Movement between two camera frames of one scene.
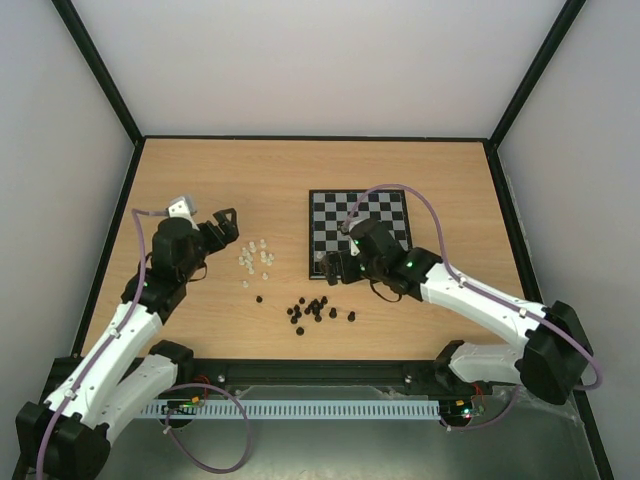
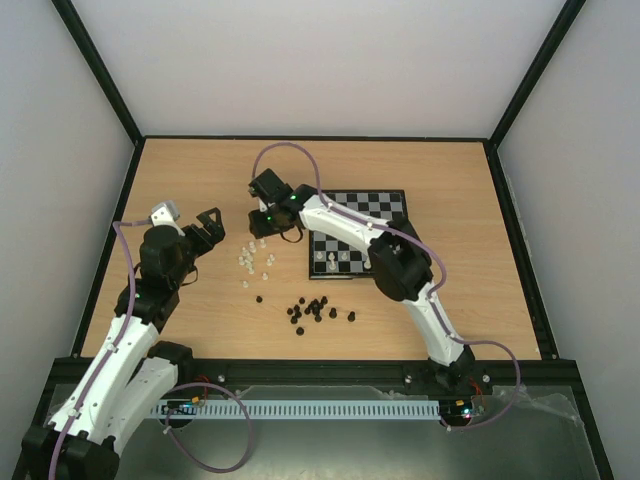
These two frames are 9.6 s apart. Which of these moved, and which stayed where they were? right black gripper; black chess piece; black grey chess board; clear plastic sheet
Moved: right black gripper
Stayed: black grey chess board; clear plastic sheet; black chess piece
